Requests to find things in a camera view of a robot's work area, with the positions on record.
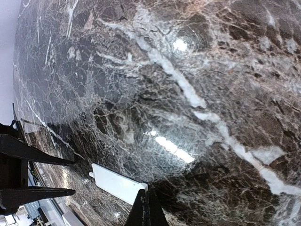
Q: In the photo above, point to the white slotted cable duct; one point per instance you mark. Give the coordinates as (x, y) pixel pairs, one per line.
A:
(32, 209)

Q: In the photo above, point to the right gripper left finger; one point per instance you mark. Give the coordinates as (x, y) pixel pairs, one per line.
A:
(136, 216)

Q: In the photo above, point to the white battery cover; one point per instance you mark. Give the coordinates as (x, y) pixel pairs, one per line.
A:
(116, 184)

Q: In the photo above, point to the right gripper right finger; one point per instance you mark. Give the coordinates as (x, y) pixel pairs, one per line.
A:
(156, 214)

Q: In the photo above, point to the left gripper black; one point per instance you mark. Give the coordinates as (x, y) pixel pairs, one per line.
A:
(13, 172)

